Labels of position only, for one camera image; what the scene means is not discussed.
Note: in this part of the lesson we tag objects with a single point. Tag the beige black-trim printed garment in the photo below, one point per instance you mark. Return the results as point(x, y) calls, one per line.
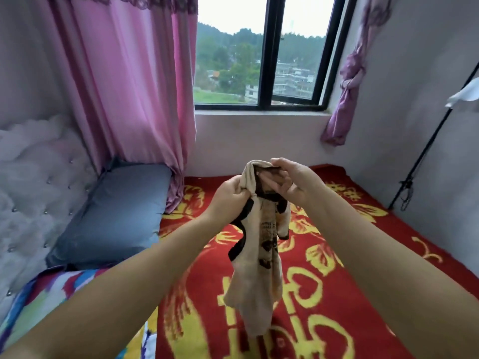
point(258, 265)

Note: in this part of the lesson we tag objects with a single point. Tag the grey pillow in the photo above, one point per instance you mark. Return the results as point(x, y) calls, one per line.
point(112, 213)

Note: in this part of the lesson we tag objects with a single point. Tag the wide pink curtain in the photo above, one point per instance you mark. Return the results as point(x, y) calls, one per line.
point(127, 78)

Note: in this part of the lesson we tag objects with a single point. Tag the white bed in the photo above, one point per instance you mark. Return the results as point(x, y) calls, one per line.
point(45, 220)

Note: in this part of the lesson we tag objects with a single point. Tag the person's left hand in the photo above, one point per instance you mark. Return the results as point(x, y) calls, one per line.
point(228, 202)

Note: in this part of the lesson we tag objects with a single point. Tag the white tufted headboard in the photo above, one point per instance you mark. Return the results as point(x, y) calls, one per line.
point(37, 190)

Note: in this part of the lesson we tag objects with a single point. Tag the black framed window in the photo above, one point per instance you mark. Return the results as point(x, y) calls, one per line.
point(232, 63)

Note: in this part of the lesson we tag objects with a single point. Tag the tied pink curtain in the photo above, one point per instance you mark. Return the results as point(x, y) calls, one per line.
point(355, 71)

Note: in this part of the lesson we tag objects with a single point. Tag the person's left forearm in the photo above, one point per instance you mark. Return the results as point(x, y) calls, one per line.
point(112, 303)

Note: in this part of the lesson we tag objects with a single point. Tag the red bedsheet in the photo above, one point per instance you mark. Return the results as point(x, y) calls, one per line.
point(337, 295)

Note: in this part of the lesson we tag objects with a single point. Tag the person's right hand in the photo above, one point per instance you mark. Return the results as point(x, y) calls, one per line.
point(292, 181)

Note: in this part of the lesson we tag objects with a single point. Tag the colourful patterned pillow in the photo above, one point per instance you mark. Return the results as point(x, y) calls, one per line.
point(45, 310)

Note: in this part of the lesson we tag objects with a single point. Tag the person's right forearm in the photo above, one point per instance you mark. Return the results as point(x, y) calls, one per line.
point(397, 273)

